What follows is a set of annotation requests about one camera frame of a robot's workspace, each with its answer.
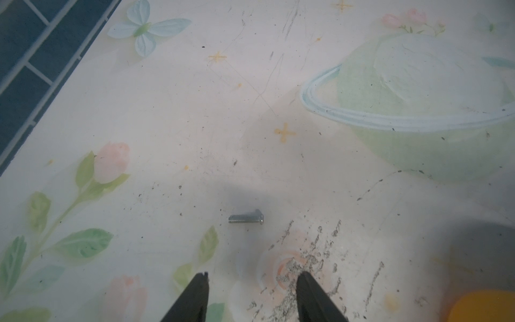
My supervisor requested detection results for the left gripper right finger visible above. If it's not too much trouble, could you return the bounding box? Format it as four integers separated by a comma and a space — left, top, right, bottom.
296, 271, 349, 322

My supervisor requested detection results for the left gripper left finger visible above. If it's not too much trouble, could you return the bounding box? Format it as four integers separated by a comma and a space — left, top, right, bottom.
161, 272, 209, 322

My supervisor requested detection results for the single silver screw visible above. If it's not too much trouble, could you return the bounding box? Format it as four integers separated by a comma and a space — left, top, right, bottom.
228, 209, 264, 224

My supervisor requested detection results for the yellow plastic storage tray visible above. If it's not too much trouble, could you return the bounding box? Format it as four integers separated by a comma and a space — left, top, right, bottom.
447, 290, 514, 322

